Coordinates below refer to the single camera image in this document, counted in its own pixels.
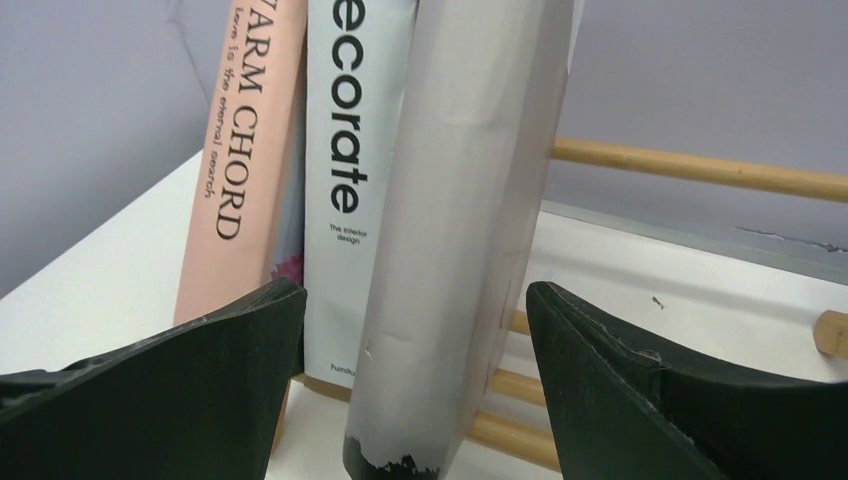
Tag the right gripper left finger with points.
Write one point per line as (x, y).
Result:
(198, 401)

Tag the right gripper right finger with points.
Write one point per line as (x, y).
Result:
(626, 403)

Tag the pink Warm Chord book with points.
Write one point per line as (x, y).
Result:
(245, 171)

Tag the grey white book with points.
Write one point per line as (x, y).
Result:
(485, 88)

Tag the brown Decorate Furniture book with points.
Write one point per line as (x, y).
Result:
(357, 57)

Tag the wooden book rack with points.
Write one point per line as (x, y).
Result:
(826, 338)

